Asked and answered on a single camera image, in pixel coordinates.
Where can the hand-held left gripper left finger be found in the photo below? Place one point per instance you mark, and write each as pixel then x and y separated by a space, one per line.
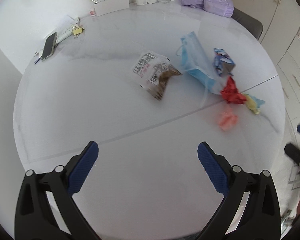
pixel 83 167

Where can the clear printed snack bag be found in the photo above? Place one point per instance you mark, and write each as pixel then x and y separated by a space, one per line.
pixel 152 72

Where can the blue face mask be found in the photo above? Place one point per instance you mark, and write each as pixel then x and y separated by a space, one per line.
pixel 197 62

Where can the blue pen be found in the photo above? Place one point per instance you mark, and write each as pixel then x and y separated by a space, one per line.
pixel 38 60

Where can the purple tissue packs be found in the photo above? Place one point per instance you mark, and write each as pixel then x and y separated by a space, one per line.
pixel 207 2

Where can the white card box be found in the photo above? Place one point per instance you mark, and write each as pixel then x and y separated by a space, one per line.
pixel 111 6

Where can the stack of white papers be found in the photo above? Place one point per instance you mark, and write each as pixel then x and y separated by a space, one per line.
pixel 65 28

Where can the smartphone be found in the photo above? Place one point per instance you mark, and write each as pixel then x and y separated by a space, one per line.
pixel 49 47

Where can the yellow binder clip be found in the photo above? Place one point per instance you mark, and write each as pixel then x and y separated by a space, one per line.
pixel 78 31

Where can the small white red-labelled bottle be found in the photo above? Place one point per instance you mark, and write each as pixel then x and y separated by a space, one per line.
pixel 92 12

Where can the tall beige cabinet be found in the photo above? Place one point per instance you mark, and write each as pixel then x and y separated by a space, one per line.
pixel 272 2

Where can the red crumpled wrapper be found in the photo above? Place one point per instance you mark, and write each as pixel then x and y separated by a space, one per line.
pixel 232 92

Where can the yellow and blue wrapper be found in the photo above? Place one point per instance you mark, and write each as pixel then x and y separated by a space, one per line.
pixel 253 102

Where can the grey chair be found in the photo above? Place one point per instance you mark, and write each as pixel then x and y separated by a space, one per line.
pixel 247 22

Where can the blue printed snack wrapper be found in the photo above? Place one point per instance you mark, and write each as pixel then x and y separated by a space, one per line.
pixel 222 63

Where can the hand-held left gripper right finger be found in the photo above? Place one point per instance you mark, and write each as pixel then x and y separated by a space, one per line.
pixel 213 170

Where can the beige drawer cabinet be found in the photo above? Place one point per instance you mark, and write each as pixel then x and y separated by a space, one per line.
pixel 297 65

